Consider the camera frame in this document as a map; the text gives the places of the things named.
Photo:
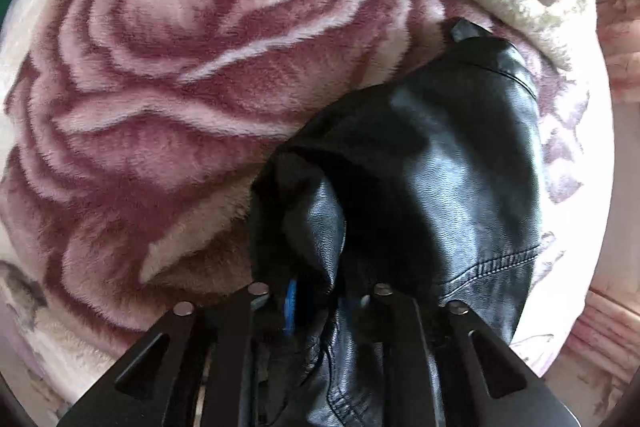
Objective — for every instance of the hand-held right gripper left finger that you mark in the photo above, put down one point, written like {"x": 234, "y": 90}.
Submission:
{"x": 291, "y": 312}

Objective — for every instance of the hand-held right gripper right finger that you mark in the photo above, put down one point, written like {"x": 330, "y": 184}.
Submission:
{"x": 395, "y": 322}

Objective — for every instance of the black leather jacket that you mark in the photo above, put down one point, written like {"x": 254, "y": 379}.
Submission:
{"x": 425, "y": 157}

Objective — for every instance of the floral purple blanket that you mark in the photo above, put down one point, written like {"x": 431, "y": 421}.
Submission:
{"x": 150, "y": 107}

